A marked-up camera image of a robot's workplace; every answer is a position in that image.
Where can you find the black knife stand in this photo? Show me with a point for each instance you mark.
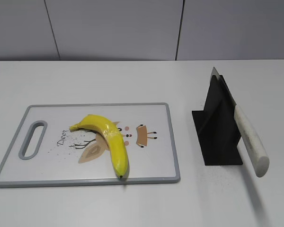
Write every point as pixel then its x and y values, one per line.
pixel 217 131

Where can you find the yellow plastic banana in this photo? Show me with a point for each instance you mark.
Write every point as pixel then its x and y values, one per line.
pixel 114 139

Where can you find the white grey-rimmed cutting board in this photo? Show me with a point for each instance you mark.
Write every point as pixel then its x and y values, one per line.
pixel 43 152

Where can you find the white-handled kitchen knife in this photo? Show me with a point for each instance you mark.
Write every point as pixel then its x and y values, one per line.
pixel 254 146

